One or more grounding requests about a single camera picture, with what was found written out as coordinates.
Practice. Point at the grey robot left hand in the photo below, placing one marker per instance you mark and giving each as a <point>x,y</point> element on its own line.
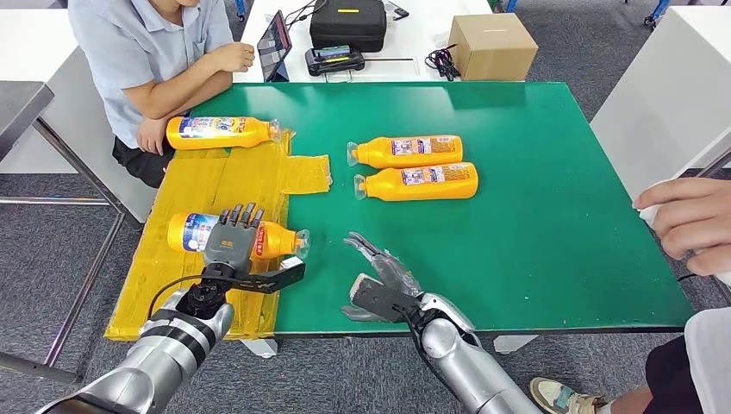
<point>231,248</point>

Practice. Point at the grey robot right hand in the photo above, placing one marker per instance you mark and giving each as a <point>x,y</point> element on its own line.
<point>397,274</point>

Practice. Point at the person's left hand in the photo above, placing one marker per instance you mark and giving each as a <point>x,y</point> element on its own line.
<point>152,136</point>

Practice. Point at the person's hand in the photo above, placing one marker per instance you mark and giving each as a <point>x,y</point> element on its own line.
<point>691,223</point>

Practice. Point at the person's right hand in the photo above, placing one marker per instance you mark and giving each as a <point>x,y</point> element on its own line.
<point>235,57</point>

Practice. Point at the orange detergent bottle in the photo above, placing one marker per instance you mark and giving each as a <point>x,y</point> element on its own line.
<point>280,239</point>
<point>388,186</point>
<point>377,152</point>
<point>251,134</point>

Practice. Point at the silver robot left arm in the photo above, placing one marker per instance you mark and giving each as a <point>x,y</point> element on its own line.
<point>160,348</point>

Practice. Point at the black tablet on stand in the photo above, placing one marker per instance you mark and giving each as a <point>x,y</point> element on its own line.
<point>274,44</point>

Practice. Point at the steel-legged table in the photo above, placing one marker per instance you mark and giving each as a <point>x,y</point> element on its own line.
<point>23,108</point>
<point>714,168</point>

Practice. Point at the person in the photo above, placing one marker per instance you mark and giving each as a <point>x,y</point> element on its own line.
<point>708,365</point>
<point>125,51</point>

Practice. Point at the black handheld controller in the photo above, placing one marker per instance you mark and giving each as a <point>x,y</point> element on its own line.
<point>334,60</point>

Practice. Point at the black zip case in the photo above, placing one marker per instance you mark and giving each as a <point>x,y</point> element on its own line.
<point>348,26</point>

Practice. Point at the green-topped table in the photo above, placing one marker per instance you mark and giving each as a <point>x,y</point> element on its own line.
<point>542,228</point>

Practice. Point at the brown cardboard box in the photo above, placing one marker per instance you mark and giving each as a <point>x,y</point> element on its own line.
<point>491,51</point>

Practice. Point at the green crate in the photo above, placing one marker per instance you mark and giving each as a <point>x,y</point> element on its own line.
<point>497,4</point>

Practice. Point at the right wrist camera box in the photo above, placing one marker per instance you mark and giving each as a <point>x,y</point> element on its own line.
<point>382,300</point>

